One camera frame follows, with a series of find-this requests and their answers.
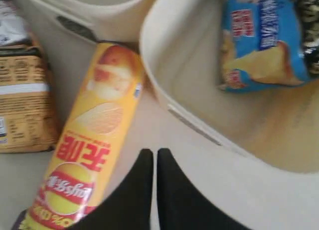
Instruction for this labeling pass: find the cream bin circle mark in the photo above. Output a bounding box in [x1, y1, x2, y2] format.
[140, 0, 319, 173]

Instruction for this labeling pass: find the yellow Lays chips can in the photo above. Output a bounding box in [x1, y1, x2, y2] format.
[13, 43, 145, 230]

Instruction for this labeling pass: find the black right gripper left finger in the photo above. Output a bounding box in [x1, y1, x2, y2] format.
[70, 149, 154, 230]

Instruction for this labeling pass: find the cream bin checker mark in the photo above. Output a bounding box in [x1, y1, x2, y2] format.
[26, 0, 155, 43]

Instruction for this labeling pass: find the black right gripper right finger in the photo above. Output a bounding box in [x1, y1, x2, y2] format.
[157, 148, 247, 230]

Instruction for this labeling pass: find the orange noodle bag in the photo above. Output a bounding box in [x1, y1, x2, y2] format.
[0, 0, 59, 153]

